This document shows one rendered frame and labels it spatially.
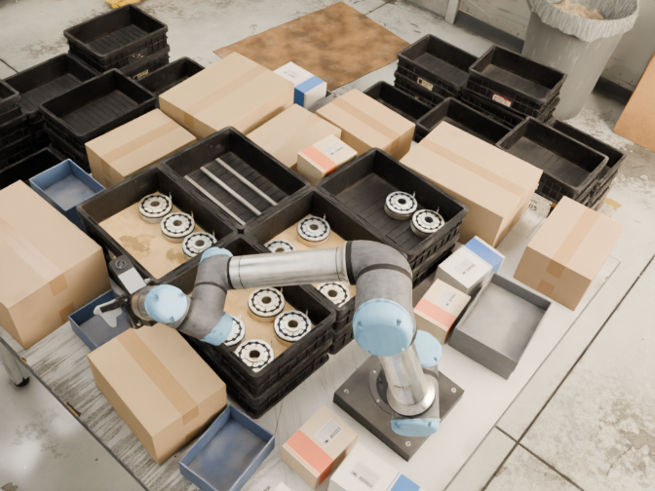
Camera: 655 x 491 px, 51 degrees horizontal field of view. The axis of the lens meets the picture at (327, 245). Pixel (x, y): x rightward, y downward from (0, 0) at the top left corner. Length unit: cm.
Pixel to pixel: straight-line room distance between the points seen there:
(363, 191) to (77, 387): 107
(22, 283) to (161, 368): 46
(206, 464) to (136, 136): 116
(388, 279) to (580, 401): 179
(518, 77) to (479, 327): 183
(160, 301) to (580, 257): 136
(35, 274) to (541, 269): 151
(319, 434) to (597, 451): 142
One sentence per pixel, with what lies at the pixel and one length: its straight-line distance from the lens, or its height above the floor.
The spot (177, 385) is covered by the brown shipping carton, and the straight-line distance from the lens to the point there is 180.
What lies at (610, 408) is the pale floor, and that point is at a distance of 308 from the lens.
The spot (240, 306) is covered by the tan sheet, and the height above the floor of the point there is 83.
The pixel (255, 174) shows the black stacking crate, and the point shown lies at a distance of 234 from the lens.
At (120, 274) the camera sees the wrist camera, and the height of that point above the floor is 119.
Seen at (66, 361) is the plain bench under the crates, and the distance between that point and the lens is 209.
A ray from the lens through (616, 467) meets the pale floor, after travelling 295.
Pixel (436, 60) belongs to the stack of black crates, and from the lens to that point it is 387.
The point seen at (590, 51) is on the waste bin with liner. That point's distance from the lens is 405.
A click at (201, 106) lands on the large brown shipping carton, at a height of 90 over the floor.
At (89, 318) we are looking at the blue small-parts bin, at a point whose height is 71.
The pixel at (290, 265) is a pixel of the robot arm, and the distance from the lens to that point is 148.
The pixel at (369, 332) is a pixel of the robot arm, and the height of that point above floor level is 131.
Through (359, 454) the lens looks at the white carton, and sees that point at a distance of 180.
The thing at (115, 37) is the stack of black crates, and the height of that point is 49.
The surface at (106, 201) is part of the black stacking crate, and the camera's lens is 219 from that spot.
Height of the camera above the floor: 241
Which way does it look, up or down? 48 degrees down
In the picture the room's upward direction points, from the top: 7 degrees clockwise
